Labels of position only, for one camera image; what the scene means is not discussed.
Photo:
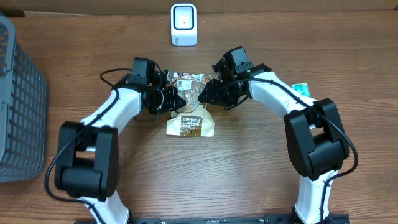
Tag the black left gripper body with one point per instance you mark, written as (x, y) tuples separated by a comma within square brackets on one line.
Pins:
[(168, 101)]

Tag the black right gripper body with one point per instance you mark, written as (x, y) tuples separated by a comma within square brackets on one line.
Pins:
[(230, 96)]

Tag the beige snack pouch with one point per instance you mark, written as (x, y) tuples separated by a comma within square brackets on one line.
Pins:
[(193, 119)]

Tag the teal tissue packet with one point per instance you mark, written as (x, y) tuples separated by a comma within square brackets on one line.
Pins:
[(301, 88)]

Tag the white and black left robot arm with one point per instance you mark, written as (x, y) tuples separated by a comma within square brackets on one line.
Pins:
[(86, 167)]

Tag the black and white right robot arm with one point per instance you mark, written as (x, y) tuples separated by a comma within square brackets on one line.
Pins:
[(316, 142)]

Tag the white barcode scanner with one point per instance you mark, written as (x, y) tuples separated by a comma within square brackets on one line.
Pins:
[(183, 24)]

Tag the grey plastic mesh basket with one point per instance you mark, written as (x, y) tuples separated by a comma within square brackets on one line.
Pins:
[(24, 111)]

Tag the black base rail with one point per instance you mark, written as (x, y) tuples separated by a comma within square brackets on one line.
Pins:
[(211, 221)]

